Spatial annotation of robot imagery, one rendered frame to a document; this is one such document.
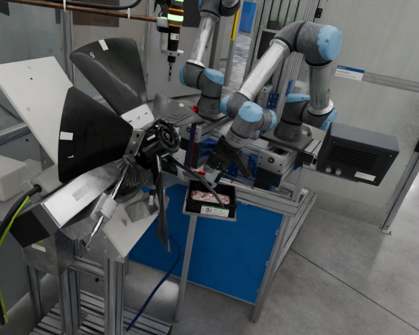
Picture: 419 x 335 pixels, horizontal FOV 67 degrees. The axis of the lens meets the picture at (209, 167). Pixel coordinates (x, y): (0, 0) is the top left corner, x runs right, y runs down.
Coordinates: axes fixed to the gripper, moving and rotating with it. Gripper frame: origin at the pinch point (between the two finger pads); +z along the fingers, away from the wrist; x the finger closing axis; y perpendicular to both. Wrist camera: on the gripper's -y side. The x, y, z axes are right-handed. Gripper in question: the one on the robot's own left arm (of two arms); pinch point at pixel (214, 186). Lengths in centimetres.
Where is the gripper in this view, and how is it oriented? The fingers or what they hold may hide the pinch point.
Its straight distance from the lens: 123.3
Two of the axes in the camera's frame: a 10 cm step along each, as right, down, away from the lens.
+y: -8.6, -5.1, 0.4
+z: -4.3, 7.6, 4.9
